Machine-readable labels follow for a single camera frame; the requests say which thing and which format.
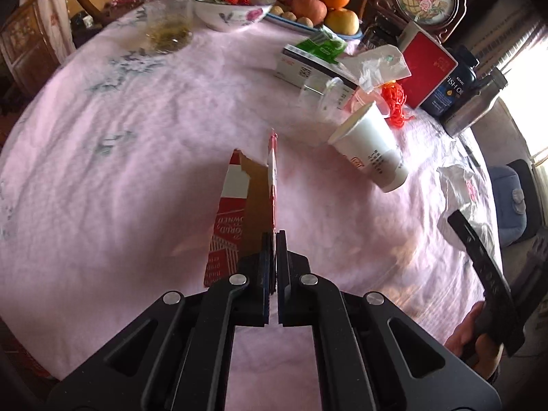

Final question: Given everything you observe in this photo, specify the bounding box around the clear plastic cup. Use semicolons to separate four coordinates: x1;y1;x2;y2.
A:
298;76;345;114

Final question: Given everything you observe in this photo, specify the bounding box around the pink floral curtain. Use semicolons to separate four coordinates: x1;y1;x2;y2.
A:
33;0;75;63

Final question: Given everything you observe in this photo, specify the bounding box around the white paper cup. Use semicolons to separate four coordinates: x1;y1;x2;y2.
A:
327;102;410;193

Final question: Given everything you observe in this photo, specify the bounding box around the floral white bowl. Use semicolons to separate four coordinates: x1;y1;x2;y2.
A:
192;0;277;33

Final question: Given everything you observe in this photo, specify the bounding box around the white plastic wrapper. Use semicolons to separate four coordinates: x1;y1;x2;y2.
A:
338;45;412;95

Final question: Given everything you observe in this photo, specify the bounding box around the dark blue supplement bottle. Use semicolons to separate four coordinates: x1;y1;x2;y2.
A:
420;45;479;117

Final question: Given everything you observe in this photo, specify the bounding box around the red cardboard carton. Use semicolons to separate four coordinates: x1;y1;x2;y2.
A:
203;128;280;287

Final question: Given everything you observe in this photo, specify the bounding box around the red foam fruit net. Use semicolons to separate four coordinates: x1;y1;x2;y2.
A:
379;80;417;130

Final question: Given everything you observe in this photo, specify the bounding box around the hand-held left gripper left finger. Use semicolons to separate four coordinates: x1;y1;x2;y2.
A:
46;231;275;411

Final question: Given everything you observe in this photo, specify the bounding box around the person's right hand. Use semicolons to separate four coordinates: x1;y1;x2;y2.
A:
445;302;505;381

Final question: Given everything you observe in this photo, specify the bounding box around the pink tablecloth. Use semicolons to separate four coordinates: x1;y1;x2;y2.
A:
0;0;506;411

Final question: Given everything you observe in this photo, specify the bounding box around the white medicine box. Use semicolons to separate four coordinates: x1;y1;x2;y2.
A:
274;44;359;96

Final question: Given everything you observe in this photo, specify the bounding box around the clear plastic bag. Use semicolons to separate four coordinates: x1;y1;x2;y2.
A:
437;165;497;240

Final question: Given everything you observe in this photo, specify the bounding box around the red apple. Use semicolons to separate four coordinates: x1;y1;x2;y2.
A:
292;0;328;25

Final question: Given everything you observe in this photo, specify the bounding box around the steel thermos bottle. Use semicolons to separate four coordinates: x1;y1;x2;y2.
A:
443;68;509;138

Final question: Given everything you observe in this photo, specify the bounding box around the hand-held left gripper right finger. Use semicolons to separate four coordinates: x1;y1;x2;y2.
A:
276;230;501;411

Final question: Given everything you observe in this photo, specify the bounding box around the clear glass jar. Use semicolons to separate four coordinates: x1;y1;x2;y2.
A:
143;0;195;54

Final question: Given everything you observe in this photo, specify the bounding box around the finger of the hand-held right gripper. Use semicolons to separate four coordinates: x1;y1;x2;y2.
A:
447;210;484;262

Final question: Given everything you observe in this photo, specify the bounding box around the yellow apple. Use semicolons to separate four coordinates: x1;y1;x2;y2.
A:
324;9;360;36

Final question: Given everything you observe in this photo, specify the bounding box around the blue cushion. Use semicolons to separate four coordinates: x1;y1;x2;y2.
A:
490;165;529;247

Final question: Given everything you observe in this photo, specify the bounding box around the blue rimmed fruit plate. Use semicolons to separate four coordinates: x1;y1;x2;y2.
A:
263;11;364;42

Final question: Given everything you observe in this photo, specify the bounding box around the red flat box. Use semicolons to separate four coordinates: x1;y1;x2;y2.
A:
398;21;459;110

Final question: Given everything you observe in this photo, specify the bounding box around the green packet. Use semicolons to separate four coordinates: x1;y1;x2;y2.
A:
295;32;347;63

